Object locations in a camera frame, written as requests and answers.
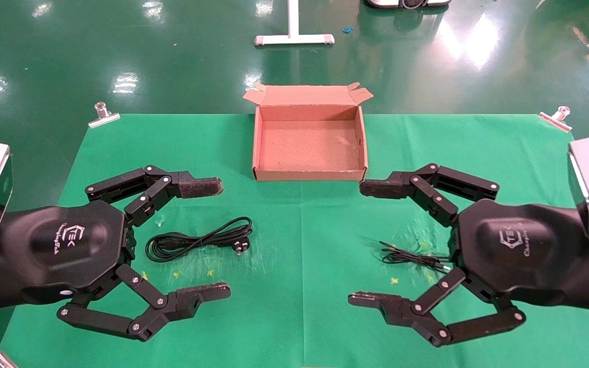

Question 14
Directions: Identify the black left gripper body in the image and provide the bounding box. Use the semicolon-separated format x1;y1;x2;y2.
0;200;137;313

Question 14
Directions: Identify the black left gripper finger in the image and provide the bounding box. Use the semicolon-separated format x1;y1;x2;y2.
85;165;223;228
57;263;232;342

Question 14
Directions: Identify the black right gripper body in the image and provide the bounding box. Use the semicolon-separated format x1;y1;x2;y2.
450;199;589;313

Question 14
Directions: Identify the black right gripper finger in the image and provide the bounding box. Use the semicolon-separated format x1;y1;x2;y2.
359;164;500;228
348;267;526;347

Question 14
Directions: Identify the thick black plug cable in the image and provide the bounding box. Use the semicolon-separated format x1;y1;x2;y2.
145;217;253;263

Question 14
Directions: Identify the brown open cardboard box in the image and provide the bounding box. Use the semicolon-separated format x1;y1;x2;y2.
242;82;374;182

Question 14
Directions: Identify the green table cloth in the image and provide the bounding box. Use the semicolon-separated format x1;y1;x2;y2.
0;113;589;368

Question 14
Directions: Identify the white T-shaped stand base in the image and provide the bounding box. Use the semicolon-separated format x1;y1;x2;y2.
254;0;335;47

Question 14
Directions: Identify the black and white machine base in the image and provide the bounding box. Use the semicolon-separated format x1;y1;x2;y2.
364;0;451;10

